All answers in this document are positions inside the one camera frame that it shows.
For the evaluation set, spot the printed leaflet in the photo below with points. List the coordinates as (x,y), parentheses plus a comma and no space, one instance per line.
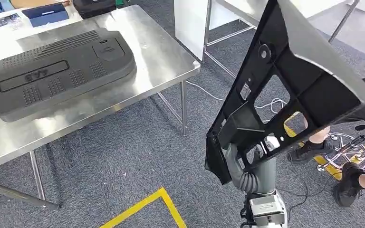
(6,21)

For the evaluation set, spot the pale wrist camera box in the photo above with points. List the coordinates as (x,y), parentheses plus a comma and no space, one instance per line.
(266,210)

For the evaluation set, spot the black plastic trim panel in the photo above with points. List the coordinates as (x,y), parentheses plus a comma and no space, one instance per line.
(295,72)

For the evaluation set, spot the blue box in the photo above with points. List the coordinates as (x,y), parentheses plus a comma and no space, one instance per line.
(45,15)

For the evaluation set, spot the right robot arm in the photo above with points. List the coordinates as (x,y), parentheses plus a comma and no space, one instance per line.
(282,208)

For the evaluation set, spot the black foam engine cover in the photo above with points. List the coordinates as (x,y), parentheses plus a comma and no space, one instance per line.
(59,78)

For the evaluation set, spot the chrome chair base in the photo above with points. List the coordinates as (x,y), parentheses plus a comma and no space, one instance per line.
(346,151)

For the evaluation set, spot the black case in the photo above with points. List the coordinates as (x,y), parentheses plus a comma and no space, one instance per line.
(94,8)

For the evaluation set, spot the person's black shoe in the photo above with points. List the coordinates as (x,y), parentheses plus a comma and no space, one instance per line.
(308,152)
(347,185)

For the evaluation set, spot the stainless steel table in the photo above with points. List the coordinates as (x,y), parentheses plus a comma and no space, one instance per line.
(242,9)
(157,56)

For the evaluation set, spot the brown cardboard sheet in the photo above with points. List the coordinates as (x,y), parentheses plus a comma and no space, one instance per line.
(37,2)

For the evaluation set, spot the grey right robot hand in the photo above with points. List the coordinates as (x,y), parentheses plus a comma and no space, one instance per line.
(262,176)

